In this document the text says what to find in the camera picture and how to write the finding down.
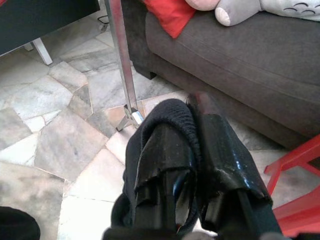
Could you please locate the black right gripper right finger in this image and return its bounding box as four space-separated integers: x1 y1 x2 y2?
201 113 283 233

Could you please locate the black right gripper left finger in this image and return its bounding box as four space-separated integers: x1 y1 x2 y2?
133 124 194 227

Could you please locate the black knit garment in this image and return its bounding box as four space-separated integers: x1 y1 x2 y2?
111 92 218 237

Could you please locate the red plastic stool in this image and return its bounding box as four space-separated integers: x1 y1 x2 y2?
263 133 320 240

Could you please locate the dark grey fabric sofa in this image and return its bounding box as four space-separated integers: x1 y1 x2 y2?
121 0 320 151

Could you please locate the red pillow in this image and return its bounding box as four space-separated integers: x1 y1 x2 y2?
143 0 198 39

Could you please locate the grey open-eyed plush toy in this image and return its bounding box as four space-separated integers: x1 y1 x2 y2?
214 0 320 27

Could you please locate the pink cat face pillow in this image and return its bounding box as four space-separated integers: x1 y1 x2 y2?
184 0 222 11

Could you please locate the black television cabinet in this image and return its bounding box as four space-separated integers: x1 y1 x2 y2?
0 0 101 66

